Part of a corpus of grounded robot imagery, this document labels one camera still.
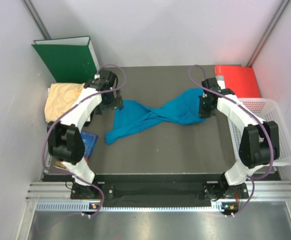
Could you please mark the green ring binder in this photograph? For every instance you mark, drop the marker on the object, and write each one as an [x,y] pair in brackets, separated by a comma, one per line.
[69,60]

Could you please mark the aluminium rail frame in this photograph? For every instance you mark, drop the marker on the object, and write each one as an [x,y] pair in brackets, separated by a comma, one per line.
[264,191]

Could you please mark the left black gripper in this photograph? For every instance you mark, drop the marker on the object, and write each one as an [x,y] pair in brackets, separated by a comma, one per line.
[116,103]

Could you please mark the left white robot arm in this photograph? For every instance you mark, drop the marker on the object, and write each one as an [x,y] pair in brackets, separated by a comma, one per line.
[65,141]

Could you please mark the white plastic basket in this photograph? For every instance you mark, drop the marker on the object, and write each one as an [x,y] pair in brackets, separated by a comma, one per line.
[265,109]

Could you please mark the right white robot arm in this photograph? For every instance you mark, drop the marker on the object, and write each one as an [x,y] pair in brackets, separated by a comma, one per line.
[259,142]

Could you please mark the folded cream t shirt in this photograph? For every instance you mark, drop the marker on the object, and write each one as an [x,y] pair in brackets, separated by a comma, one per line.
[61,97]

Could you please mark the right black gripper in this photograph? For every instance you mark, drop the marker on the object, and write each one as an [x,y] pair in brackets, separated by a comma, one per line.
[203,114]

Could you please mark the blue t shirt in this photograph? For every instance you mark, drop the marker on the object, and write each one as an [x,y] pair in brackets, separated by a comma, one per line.
[135,117]

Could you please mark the colourful book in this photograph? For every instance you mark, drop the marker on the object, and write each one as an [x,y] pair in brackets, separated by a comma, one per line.
[89,140]

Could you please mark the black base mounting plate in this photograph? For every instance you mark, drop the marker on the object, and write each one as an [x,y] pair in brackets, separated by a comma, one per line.
[198,190]

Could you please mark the red folder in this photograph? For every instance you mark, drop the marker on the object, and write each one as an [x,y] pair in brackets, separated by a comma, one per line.
[242,80]

